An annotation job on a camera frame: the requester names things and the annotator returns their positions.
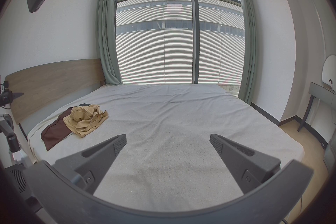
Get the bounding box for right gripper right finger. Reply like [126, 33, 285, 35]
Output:
[209, 134, 282, 196]

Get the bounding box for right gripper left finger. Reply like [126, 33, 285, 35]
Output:
[54, 134, 128, 195]

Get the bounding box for tan shorts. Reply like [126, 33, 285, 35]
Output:
[63, 104, 109, 138]

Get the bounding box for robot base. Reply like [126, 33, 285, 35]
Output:
[0, 150, 42, 221]

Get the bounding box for brown shorts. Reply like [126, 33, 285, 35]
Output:
[41, 107, 75, 151]

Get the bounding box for bed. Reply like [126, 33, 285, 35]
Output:
[5, 58, 305, 208]

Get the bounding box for blue-green curtain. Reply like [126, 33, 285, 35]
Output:
[232, 0, 257, 105]
[96, 0, 123, 85]

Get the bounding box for grey small table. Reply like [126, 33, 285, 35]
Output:
[297, 81, 336, 132]

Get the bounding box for window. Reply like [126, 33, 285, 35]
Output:
[115, 0, 244, 93]

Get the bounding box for round white mirror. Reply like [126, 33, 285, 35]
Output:
[321, 54, 336, 85]

